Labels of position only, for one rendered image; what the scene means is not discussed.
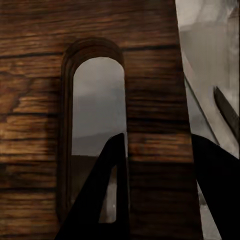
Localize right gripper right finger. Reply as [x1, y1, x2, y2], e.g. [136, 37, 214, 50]
[191, 134, 240, 240]

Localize cutting board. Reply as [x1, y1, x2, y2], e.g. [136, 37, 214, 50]
[0, 0, 204, 240]

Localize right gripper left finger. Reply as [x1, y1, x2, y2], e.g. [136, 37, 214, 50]
[55, 133, 131, 240]

